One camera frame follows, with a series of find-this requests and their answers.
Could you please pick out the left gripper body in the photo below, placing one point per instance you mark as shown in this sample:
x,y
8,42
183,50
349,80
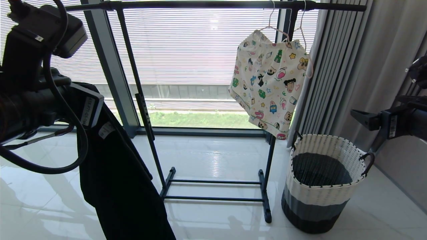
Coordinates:
x,y
90,106

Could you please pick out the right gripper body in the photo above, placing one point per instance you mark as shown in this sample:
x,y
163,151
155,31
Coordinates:
x,y
400,123

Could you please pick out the black garment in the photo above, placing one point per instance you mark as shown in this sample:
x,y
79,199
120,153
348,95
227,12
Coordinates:
x,y
116,183

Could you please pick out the cream printed garment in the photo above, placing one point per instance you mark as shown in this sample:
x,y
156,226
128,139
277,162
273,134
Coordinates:
x,y
267,83

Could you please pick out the pink clothes hanger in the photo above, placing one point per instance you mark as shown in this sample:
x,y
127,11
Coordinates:
x,y
271,20
302,23

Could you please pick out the white laundry basket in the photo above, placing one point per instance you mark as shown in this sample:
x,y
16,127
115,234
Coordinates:
x,y
320,186

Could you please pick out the black clothes rack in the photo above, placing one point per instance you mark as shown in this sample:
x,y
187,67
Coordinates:
x,y
200,4

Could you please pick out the grey curtain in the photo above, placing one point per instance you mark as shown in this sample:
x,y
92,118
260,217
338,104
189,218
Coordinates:
x,y
350,66

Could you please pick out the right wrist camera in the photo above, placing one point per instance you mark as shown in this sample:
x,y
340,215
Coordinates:
x,y
418,71

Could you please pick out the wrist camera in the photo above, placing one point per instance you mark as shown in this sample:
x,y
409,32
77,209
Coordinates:
x,y
71,36
418,71

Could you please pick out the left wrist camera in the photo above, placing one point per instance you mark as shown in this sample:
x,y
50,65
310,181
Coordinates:
x,y
71,36

